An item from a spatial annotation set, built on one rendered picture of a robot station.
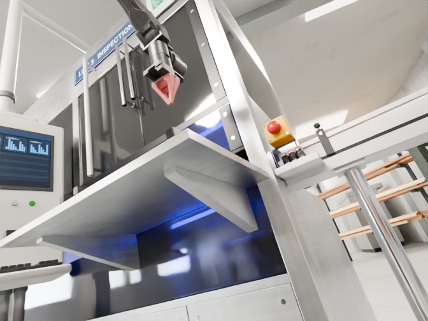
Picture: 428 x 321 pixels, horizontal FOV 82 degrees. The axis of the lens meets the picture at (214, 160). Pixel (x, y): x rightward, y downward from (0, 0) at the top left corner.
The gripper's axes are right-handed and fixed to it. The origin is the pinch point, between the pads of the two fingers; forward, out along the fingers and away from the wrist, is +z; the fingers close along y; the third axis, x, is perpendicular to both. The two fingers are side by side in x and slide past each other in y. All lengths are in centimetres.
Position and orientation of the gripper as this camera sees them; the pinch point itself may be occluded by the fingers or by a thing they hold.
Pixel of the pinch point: (169, 101)
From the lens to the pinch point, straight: 68.5
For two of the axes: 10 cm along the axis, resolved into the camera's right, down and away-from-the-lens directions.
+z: 2.5, 9.0, -3.7
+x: -8.2, 4.0, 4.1
